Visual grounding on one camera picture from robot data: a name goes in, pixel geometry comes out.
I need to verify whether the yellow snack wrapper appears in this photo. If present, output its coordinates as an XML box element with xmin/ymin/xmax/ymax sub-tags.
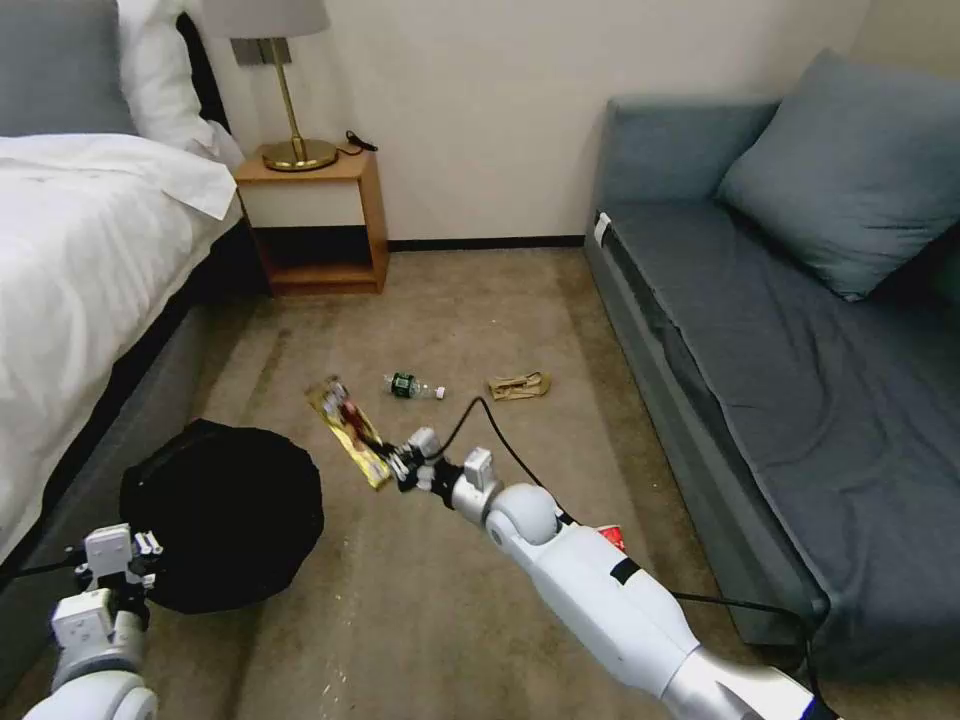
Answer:
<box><xmin>304</xmin><ymin>376</ymin><xmax>392</xmax><ymax>493</ymax></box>

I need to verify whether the clear plastic bottle green label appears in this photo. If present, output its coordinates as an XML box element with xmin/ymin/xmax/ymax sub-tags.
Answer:
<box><xmin>382</xmin><ymin>370</ymin><xmax>450</xmax><ymax>403</ymax></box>

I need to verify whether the crumpled brown paper bag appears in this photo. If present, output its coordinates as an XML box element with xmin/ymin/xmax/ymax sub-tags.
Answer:
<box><xmin>486</xmin><ymin>370</ymin><xmax>555</xmax><ymax>404</ymax></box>

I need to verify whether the dark baseboard strip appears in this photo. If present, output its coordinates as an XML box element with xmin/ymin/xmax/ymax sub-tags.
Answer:
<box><xmin>386</xmin><ymin>233</ymin><xmax>589</xmax><ymax>253</ymax></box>

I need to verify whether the wooden nightstand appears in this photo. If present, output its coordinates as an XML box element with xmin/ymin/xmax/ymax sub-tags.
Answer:
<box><xmin>233</xmin><ymin>143</ymin><xmax>391</xmax><ymax>297</ymax></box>

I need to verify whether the white bed duvet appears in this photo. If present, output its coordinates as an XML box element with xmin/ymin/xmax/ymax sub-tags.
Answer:
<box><xmin>0</xmin><ymin>134</ymin><xmax>250</xmax><ymax>565</ymax></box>

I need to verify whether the blue-grey sofa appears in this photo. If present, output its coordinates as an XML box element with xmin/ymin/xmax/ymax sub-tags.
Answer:
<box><xmin>582</xmin><ymin>95</ymin><xmax>960</xmax><ymax>685</ymax></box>

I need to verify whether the brass lamp with pale shade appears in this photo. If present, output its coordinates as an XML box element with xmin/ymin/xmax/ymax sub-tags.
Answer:
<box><xmin>202</xmin><ymin>0</ymin><xmax>341</xmax><ymax>174</ymax></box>

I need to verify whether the white pillow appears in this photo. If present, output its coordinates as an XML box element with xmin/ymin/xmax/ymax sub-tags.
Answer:
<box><xmin>115</xmin><ymin>0</ymin><xmax>247</xmax><ymax>172</ymax></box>

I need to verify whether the grey padded headboard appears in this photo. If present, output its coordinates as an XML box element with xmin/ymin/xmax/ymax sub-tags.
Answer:
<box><xmin>0</xmin><ymin>0</ymin><xmax>141</xmax><ymax>141</ymax></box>

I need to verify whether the blue-grey cushion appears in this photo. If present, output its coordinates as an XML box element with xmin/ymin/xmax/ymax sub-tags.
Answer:
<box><xmin>715</xmin><ymin>47</ymin><xmax>960</xmax><ymax>304</ymax></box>

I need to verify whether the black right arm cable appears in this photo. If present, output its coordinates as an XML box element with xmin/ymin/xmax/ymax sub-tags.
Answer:
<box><xmin>436</xmin><ymin>396</ymin><xmax>838</xmax><ymax>720</ymax></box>

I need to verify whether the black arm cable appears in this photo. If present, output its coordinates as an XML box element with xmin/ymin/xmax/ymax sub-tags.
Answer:
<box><xmin>0</xmin><ymin>548</ymin><xmax>88</xmax><ymax>585</ymax></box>
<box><xmin>436</xmin><ymin>396</ymin><xmax>838</xmax><ymax>720</ymax></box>

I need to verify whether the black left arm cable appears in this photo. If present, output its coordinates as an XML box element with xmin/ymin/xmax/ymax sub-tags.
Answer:
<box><xmin>0</xmin><ymin>548</ymin><xmax>88</xmax><ymax>585</ymax></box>

